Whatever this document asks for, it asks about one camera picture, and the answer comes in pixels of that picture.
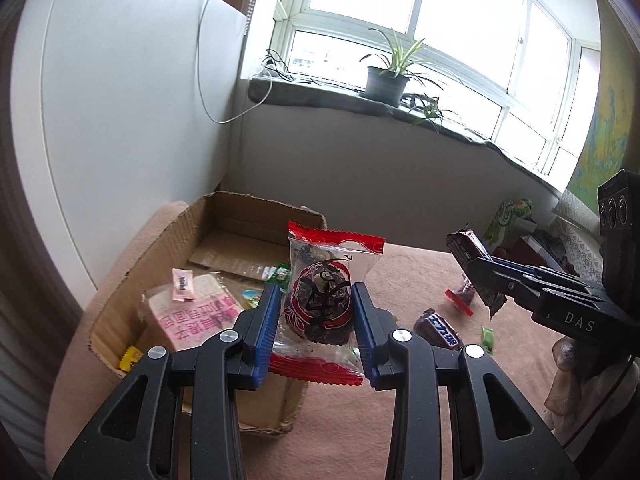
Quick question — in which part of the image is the brown chocolate bar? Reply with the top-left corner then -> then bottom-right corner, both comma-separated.
412,308 -> 465,352

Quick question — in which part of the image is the white slatted panel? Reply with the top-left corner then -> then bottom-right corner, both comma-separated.
0,305 -> 61,466

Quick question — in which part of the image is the white power strip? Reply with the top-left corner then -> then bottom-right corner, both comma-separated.
260,49 -> 291,81

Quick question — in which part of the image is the landscape scroll painting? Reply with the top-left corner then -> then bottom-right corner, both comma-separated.
565,35 -> 636,211

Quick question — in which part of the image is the potted spider plant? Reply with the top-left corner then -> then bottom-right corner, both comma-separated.
360,27 -> 458,133

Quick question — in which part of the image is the pink candy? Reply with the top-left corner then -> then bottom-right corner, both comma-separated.
171,268 -> 196,303

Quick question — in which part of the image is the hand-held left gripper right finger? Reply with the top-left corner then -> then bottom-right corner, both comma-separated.
350,282 -> 583,480

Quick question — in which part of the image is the small green candy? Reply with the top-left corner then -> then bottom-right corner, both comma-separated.
262,263 -> 292,293

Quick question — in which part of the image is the dark brown snack packet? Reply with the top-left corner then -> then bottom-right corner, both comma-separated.
446,228 -> 508,320

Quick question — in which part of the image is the tall dark red box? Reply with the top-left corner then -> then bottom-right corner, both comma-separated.
505,232 -> 566,273

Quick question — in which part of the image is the yellow candy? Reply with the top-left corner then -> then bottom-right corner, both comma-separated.
117,346 -> 143,372

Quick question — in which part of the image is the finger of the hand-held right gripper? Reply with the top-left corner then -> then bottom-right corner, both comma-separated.
467,260 -> 601,321
480,257 -> 601,293

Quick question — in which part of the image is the cardboard box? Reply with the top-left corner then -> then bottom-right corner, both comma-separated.
89,191 -> 328,436

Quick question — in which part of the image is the white cable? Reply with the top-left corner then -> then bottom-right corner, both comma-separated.
195,0 -> 273,123

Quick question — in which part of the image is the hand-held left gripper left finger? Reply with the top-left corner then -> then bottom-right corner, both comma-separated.
52,284 -> 283,480

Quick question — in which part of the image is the sliced bread packet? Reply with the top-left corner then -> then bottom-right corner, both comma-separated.
136,274 -> 246,356

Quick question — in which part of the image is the green paper bag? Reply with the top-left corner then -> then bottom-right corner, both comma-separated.
482,199 -> 535,256

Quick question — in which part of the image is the white framed window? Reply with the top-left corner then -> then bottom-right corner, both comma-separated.
240,0 -> 601,181

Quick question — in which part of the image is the red-wrapped dark cake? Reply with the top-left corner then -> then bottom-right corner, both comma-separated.
445,280 -> 476,317
270,220 -> 386,387

